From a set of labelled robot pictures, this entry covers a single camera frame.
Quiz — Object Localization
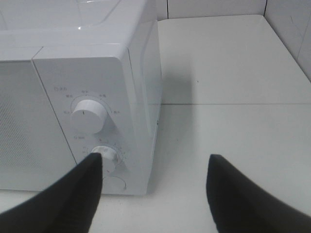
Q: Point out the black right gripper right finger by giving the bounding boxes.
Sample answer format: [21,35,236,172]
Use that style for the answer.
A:
[206,154,311,233]

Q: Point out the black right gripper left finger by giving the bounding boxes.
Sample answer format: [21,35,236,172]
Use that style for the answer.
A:
[0,153,103,233]

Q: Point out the round white door button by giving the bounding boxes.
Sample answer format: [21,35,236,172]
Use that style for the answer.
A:
[103,177,126,193]

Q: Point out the white microwave door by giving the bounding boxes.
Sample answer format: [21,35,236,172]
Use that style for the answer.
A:
[0,47,76,191]

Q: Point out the upper white power knob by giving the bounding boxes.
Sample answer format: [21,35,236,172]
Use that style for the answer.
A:
[70,100,108,134]

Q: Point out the white microwave oven body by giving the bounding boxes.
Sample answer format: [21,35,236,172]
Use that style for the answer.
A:
[0,0,163,195]

